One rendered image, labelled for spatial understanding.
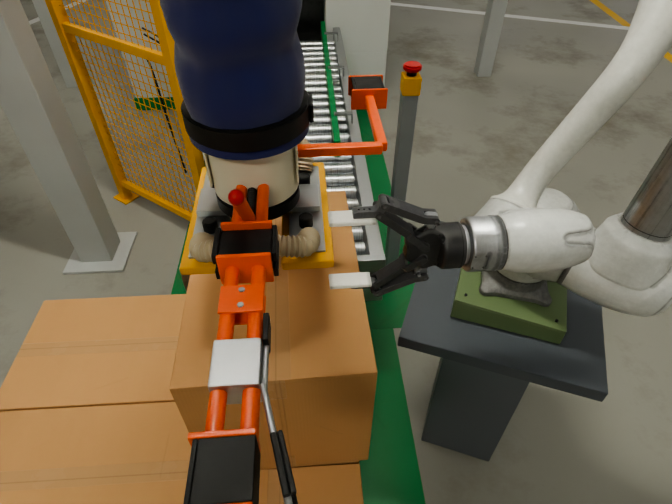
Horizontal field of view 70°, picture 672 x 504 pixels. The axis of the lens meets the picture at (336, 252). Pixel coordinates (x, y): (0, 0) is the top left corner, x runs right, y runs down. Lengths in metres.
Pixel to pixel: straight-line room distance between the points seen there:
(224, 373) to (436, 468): 1.40
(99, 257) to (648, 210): 2.38
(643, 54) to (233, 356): 0.77
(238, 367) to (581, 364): 0.94
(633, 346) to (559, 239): 1.74
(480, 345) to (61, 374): 1.18
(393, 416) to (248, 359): 1.41
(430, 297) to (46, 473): 1.07
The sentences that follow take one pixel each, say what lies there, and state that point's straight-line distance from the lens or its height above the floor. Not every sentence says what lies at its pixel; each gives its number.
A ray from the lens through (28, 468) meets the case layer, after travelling 1.51.
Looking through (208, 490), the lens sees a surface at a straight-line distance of 0.55.
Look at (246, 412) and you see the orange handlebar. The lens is 0.59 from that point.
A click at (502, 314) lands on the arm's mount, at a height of 0.81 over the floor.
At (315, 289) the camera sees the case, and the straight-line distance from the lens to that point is 1.09.
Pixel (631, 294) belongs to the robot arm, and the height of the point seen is 0.98.
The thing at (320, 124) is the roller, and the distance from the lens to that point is 2.59.
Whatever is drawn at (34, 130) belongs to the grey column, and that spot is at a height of 0.77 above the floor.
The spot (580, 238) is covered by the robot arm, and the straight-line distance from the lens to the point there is 0.83.
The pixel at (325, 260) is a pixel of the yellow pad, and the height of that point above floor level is 1.12.
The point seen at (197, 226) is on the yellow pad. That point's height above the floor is 1.13.
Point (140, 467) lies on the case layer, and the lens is 1.40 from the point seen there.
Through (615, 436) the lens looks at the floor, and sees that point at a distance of 2.21.
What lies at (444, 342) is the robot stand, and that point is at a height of 0.75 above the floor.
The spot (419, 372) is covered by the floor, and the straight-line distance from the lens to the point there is 2.11.
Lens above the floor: 1.75
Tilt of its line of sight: 43 degrees down
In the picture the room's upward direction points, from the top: straight up
